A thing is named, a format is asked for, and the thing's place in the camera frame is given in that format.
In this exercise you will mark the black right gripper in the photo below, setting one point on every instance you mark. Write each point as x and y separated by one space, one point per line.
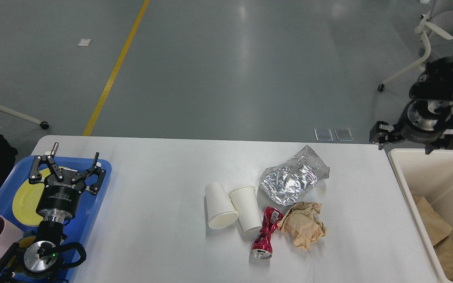
416 124

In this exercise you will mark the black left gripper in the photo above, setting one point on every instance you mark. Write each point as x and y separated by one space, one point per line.
57 196

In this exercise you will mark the yellow plastic plate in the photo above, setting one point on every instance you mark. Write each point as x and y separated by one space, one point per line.
25 202

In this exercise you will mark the brown paper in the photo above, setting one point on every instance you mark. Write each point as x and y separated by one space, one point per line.
303 224

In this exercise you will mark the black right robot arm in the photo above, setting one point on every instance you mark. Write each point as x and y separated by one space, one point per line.
435 87

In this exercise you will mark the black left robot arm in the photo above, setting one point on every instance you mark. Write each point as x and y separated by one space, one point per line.
44 258

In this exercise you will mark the beige plastic bin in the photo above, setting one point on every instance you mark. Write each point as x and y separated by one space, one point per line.
429 176

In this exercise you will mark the white office chair right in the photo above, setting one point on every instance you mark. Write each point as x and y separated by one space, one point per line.
437 23

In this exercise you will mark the crumpled silver foil bag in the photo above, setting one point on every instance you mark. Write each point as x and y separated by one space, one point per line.
288 183

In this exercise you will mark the white paper cup left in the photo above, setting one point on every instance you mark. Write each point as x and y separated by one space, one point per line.
220 210

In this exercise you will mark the white paper cup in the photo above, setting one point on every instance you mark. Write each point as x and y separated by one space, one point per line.
244 200
220 210

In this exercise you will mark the white paper cup right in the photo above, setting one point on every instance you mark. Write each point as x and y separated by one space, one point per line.
244 200

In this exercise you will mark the crushed red soda can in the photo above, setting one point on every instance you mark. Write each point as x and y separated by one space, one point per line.
262 247

